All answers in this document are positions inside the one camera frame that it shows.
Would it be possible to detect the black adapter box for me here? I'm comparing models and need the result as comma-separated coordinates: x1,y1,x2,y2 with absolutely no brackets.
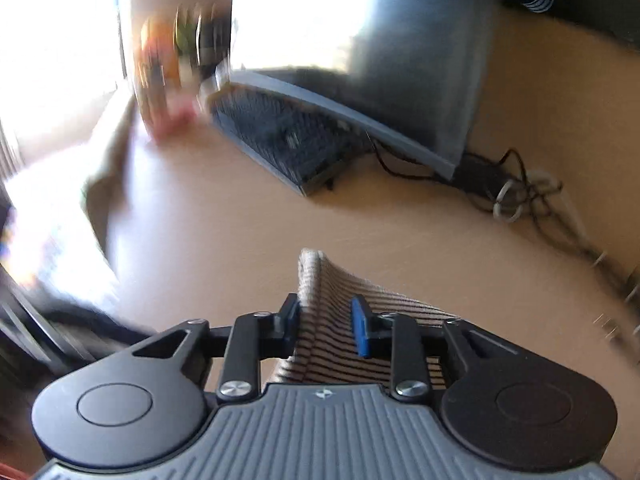
451,152,507,195

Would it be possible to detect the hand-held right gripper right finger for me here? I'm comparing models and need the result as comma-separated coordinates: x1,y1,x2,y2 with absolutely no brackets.
351,296,506,403

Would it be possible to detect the black computer monitor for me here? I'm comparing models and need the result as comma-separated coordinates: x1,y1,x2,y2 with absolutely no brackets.
215,0,501,182

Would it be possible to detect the striped beige garment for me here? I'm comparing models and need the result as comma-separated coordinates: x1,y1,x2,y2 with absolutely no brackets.
272,247,461,391

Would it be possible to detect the colourful blurred object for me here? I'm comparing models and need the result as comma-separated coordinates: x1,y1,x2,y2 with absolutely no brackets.
131,2,232,142

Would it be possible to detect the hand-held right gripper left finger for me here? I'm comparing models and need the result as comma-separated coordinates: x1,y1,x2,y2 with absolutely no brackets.
132,292,303,403

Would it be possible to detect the black keyboard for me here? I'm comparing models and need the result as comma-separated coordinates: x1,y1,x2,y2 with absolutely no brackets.
206,84,372,197

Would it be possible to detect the black socket strip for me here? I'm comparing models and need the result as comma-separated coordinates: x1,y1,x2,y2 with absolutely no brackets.
502,0,640,58

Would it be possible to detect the black cable bundle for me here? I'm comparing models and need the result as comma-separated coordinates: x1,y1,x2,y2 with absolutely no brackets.
370,137,640,311

